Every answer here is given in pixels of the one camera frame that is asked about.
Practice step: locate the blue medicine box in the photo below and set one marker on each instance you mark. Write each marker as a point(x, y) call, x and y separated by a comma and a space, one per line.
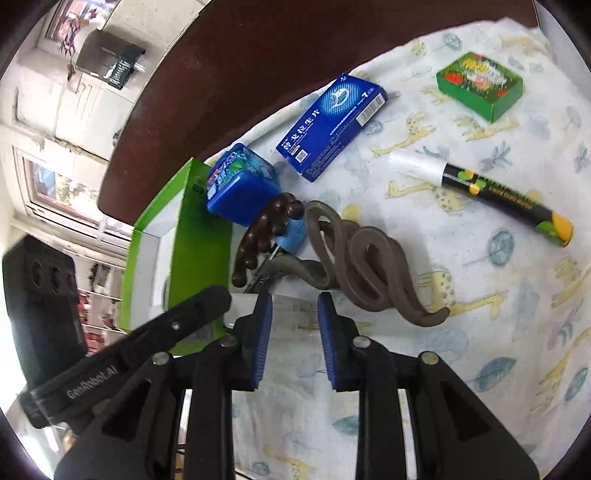
point(330, 131)

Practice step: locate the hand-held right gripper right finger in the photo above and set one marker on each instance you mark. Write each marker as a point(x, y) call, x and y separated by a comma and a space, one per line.
point(328, 344)

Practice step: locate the shelf with goods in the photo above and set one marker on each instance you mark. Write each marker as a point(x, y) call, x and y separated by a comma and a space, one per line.
point(99, 300)

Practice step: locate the black marker white cap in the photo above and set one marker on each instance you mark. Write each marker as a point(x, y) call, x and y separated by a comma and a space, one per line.
point(498, 201)

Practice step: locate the window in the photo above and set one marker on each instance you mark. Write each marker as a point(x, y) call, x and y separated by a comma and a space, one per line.
point(51, 189)

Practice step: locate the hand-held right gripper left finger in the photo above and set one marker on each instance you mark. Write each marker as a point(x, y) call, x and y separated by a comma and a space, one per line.
point(261, 344)

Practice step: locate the green flower-print box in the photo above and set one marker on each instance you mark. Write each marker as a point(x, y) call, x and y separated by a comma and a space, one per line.
point(482, 85)

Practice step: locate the small blue clip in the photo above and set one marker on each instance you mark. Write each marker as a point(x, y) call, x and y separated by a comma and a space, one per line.
point(295, 237)

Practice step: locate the small white box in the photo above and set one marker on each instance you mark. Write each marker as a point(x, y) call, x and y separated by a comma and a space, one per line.
point(295, 307)

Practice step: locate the hanging dried plant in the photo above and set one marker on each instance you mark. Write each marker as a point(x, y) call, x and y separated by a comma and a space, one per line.
point(71, 37)

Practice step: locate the green cardboard box tray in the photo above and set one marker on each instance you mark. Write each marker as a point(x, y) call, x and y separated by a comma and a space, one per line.
point(198, 249)

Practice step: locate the small blue plastic box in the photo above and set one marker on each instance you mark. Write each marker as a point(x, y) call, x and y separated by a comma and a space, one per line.
point(244, 189)

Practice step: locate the grey-brown wavy hair clip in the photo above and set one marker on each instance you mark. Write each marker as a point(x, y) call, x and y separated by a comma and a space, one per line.
point(364, 258)

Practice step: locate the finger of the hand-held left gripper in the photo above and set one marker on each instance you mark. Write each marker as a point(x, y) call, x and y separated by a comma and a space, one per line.
point(120, 350)

